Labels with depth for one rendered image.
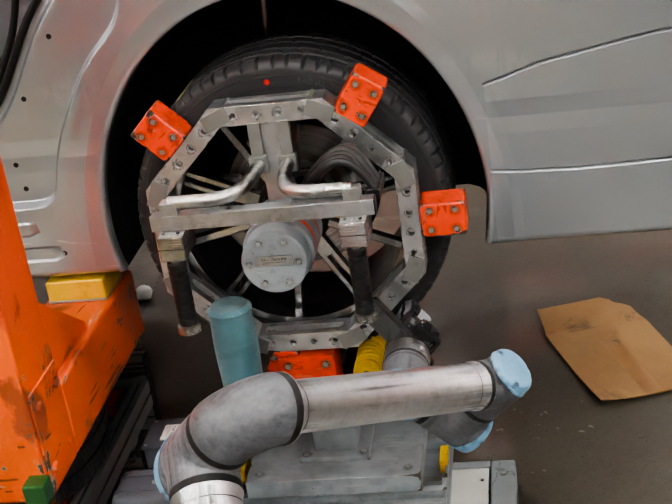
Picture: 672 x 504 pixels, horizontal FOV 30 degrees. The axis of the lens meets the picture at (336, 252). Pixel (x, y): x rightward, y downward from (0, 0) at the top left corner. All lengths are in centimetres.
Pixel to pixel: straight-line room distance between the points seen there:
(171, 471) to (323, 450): 98
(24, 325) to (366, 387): 66
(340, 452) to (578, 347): 104
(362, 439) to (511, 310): 114
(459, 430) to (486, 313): 163
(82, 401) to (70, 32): 74
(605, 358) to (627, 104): 129
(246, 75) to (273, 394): 81
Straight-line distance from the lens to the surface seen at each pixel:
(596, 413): 341
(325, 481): 285
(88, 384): 262
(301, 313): 270
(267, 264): 238
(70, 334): 260
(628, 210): 258
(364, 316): 231
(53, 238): 276
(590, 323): 383
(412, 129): 249
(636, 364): 361
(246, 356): 251
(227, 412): 191
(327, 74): 247
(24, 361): 233
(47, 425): 240
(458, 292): 410
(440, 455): 296
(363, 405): 203
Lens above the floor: 180
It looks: 24 degrees down
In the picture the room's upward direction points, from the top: 8 degrees counter-clockwise
